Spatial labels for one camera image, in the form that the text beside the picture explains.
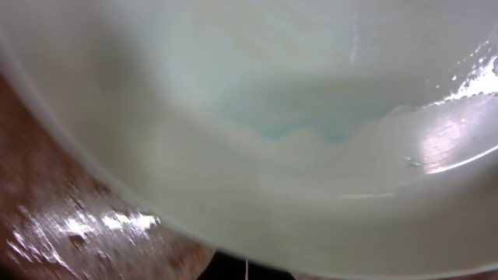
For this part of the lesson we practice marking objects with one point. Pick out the white plate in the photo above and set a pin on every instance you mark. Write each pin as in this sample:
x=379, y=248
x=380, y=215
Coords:
x=346, y=139

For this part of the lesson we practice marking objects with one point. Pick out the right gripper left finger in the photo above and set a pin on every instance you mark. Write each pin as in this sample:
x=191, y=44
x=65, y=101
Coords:
x=224, y=267

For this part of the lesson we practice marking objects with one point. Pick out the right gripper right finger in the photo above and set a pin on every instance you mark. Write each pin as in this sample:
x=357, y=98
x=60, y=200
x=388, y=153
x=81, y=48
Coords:
x=260, y=272

